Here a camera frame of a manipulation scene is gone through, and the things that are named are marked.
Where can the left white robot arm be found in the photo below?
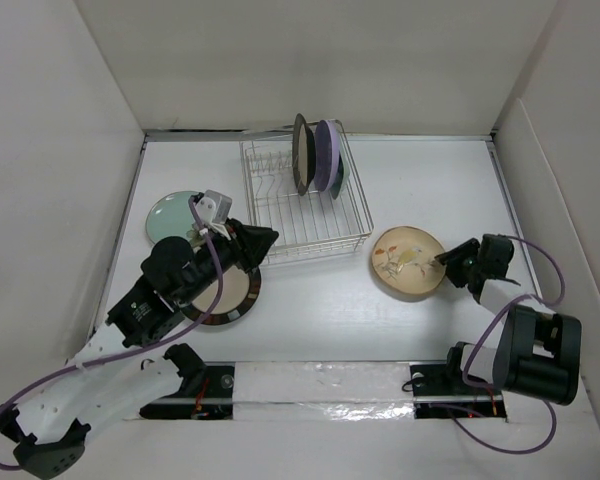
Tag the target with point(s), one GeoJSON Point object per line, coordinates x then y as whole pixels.
{"type": "Point", "coordinates": [134, 357]}

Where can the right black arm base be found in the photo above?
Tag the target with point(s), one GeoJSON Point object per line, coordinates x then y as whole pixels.
{"type": "Point", "coordinates": [437, 394]}

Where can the metal wire dish rack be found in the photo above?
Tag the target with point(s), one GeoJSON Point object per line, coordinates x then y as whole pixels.
{"type": "Point", "coordinates": [310, 226]}

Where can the round light green plate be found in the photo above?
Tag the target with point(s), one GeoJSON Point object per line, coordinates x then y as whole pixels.
{"type": "Point", "coordinates": [171, 216]}

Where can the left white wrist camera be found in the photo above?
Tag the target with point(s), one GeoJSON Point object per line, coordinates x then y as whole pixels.
{"type": "Point", "coordinates": [210, 211]}

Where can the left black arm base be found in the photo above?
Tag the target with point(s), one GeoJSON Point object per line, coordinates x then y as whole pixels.
{"type": "Point", "coordinates": [212, 401]}

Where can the beige bird pattern plate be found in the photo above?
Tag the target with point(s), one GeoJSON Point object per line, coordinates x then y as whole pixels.
{"type": "Point", "coordinates": [403, 259]}

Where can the purple round plate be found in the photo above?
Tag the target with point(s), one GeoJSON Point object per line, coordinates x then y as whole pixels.
{"type": "Point", "coordinates": [327, 154]}

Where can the rectangular light green plate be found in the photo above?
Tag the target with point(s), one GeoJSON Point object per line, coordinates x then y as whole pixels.
{"type": "Point", "coordinates": [342, 176]}

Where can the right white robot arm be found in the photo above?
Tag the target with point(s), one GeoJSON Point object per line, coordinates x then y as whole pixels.
{"type": "Point", "coordinates": [528, 348]}

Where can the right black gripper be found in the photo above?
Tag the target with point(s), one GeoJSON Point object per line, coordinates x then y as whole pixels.
{"type": "Point", "coordinates": [466, 249]}

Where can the brown rimmed deep plate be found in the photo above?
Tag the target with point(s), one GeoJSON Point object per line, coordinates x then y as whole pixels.
{"type": "Point", "coordinates": [303, 155]}

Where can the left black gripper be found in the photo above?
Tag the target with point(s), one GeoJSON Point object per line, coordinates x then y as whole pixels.
{"type": "Point", "coordinates": [251, 243]}

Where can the striped rim beige plate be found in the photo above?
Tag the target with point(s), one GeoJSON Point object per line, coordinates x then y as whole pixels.
{"type": "Point", "coordinates": [240, 292]}

